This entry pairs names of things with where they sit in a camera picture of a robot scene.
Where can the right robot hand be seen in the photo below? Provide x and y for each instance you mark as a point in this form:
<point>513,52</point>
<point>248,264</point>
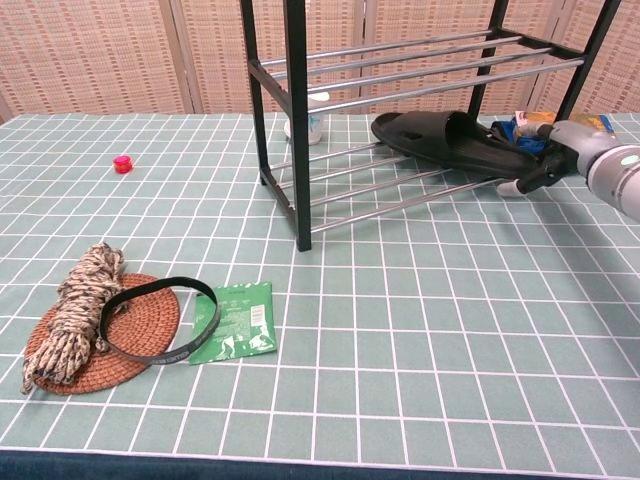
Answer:
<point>570,145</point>

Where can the black rubber slipper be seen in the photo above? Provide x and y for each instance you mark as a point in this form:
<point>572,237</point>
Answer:
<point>435,135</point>

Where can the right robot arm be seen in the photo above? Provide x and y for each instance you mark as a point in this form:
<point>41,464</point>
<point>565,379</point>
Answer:
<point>620,180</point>

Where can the black metal shoe rack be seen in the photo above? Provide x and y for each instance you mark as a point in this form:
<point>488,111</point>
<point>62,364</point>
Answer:
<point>299,150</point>

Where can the orange and blue carton box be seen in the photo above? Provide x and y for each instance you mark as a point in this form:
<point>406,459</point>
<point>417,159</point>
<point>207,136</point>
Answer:
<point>592,122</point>

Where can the black and blue glove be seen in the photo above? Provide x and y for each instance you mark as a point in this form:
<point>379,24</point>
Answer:
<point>507,131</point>

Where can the white plastic bottle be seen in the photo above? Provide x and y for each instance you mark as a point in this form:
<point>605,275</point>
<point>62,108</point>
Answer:
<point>316,131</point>

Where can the green checked tablecloth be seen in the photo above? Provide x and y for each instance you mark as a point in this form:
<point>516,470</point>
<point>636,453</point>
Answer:
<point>400,350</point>

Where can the green foil sachet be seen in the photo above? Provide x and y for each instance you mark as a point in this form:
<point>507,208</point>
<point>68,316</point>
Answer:
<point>240,325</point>

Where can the small red round jar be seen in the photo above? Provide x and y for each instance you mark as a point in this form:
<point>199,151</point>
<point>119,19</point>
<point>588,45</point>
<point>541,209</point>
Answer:
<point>123,165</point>

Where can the black elastic headband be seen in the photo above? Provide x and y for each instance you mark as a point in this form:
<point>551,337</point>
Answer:
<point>167,359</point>

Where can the round brown woven coaster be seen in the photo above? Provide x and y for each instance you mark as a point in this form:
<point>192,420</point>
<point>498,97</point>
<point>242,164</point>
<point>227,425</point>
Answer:
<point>145,325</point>

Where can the woven bamboo folding screen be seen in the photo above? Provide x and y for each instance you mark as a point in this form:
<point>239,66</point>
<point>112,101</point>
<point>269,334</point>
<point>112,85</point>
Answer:
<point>100,50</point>

